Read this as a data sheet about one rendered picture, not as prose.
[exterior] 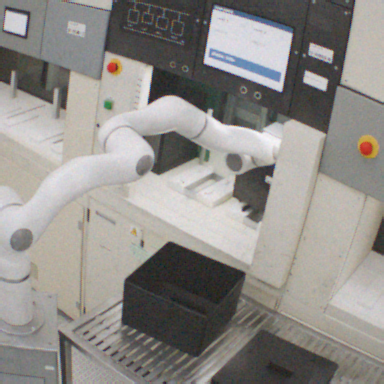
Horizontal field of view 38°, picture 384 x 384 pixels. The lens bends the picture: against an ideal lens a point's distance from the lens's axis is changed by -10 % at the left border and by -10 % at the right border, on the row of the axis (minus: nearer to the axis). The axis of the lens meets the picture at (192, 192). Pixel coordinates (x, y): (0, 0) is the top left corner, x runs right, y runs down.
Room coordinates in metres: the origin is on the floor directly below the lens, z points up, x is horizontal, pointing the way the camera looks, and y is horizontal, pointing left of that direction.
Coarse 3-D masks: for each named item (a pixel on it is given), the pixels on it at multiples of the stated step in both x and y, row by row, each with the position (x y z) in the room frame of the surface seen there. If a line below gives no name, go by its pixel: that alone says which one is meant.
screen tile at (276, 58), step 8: (256, 32) 1.73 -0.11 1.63; (264, 32) 1.71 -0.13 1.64; (272, 32) 1.70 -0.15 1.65; (264, 40) 1.71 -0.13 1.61; (272, 40) 1.70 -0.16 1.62; (248, 48) 1.74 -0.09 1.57; (256, 48) 1.72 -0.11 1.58; (280, 48) 1.68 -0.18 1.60; (248, 56) 1.73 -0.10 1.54; (256, 56) 1.72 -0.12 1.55; (264, 56) 1.71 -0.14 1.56; (272, 56) 1.69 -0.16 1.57; (280, 56) 1.68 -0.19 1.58; (272, 64) 1.69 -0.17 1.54; (280, 64) 1.68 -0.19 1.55
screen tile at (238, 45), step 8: (216, 16) 1.80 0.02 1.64; (224, 16) 1.79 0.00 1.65; (216, 24) 1.80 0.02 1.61; (224, 24) 1.79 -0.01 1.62; (232, 24) 1.77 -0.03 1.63; (248, 24) 1.74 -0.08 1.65; (240, 32) 1.76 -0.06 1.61; (216, 40) 1.80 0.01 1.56; (224, 40) 1.78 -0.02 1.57; (232, 40) 1.77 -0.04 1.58; (240, 40) 1.75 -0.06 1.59; (224, 48) 1.78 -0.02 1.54; (232, 48) 1.76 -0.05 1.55; (240, 48) 1.75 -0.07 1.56
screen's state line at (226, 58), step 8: (208, 56) 1.81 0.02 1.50; (216, 56) 1.79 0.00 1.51; (224, 56) 1.78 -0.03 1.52; (232, 56) 1.76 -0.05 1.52; (232, 64) 1.76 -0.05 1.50; (240, 64) 1.75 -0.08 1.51; (248, 64) 1.73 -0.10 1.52; (256, 64) 1.72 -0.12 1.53; (256, 72) 1.72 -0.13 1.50; (264, 72) 1.70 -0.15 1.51; (272, 72) 1.69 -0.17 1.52; (280, 72) 1.68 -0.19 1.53; (272, 80) 1.69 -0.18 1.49; (280, 80) 1.67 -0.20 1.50
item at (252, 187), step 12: (276, 132) 1.96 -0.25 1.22; (264, 168) 1.90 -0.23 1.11; (240, 180) 1.95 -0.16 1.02; (252, 180) 1.92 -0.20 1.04; (264, 180) 1.90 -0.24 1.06; (240, 192) 1.95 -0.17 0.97; (252, 192) 1.92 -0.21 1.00; (264, 192) 1.89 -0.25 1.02; (252, 204) 1.92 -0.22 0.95; (264, 204) 1.89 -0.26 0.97
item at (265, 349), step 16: (256, 336) 1.29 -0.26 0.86; (272, 336) 1.30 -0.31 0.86; (240, 352) 1.21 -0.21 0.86; (256, 352) 1.22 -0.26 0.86; (272, 352) 1.23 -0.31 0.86; (288, 352) 1.24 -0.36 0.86; (304, 352) 1.24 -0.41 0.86; (224, 368) 1.14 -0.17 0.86; (240, 368) 1.14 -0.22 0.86; (256, 368) 1.15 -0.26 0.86; (272, 368) 1.15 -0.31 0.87; (288, 368) 1.13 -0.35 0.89; (304, 368) 1.17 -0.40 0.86; (320, 368) 1.17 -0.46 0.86; (336, 368) 1.18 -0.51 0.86
